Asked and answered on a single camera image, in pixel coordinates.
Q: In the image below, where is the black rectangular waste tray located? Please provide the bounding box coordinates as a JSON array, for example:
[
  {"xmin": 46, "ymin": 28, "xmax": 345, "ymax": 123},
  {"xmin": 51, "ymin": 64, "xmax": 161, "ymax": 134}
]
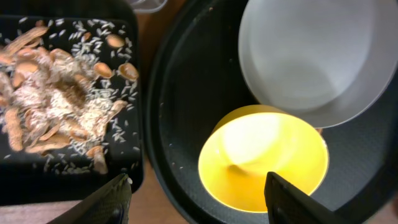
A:
[{"xmin": 1, "ymin": 0, "xmax": 144, "ymax": 206}]

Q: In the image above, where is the yellow plastic bowl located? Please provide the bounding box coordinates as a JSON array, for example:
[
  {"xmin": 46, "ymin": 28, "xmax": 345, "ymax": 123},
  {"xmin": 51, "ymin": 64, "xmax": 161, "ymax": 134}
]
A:
[{"xmin": 198, "ymin": 105, "xmax": 330, "ymax": 213}]

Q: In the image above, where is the peanut shells and rice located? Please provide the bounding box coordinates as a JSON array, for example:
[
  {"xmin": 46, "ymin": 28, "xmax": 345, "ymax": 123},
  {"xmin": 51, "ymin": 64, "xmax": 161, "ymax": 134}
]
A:
[{"xmin": 1, "ymin": 16, "xmax": 139, "ymax": 175}]

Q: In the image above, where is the grey round plate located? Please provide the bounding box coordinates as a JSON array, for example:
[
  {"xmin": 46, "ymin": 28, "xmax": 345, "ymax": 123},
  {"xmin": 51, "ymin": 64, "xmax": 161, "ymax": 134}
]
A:
[{"xmin": 238, "ymin": 0, "xmax": 397, "ymax": 128}]

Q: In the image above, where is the clear plastic waste bin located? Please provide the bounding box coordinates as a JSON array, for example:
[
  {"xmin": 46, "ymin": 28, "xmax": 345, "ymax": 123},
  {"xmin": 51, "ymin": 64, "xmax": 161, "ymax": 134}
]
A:
[{"xmin": 127, "ymin": 0, "xmax": 168, "ymax": 14}]

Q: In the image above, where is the round black serving tray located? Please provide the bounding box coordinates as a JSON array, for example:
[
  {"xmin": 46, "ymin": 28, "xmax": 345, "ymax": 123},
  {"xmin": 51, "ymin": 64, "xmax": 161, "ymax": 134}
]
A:
[{"xmin": 145, "ymin": 0, "xmax": 397, "ymax": 223}]

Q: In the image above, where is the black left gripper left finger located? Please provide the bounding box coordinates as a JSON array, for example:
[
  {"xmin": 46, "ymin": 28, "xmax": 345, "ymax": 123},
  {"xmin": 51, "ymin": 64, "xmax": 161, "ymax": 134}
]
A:
[{"xmin": 49, "ymin": 174, "xmax": 132, "ymax": 224}]

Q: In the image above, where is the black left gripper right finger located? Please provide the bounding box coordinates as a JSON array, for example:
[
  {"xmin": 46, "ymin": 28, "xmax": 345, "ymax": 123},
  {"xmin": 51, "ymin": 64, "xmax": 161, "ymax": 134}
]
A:
[{"xmin": 264, "ymin": 172, "xmax": 347, "ymax": 224}]

